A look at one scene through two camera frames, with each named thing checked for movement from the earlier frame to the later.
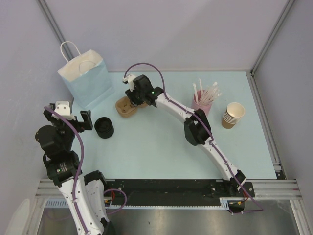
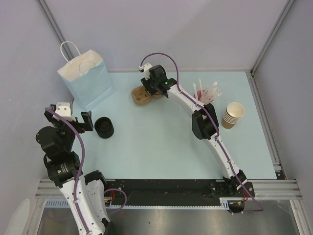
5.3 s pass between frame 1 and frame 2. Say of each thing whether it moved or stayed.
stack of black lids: stayed
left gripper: stayed
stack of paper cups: stayed
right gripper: moved
